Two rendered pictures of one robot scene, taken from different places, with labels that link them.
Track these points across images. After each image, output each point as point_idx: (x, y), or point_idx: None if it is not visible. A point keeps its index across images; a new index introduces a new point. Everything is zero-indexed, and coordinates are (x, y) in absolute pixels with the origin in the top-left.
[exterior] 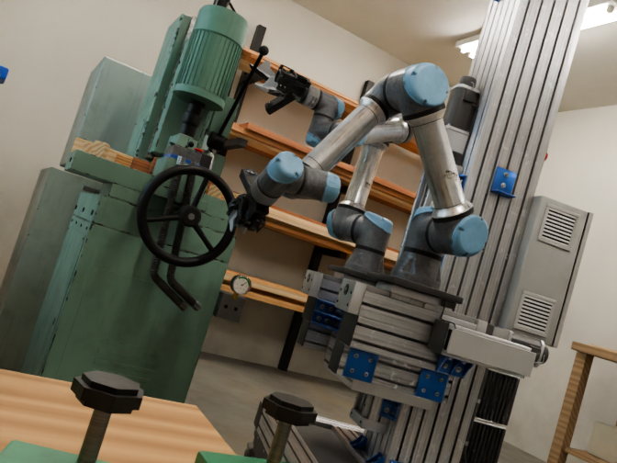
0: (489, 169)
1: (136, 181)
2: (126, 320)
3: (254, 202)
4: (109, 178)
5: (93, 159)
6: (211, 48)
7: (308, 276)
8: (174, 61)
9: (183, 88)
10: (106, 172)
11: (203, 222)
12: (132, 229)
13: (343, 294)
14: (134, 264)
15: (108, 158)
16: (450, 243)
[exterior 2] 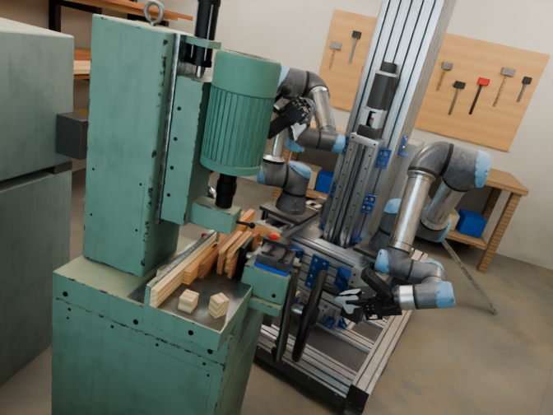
0: (401, 140)
1: (245, 304)
2: (234, 386)
3: (400, 310)
4: (234, 324)
5: (228, 325)
6: (263, 118)
7: None
8: (165, 103)
9: (239, 174)
10: (233, 323)
11: None
12: (241, 335)
13: (362, 281)
14: (239, 353)
15: (179, 280)
16: (434, 240)
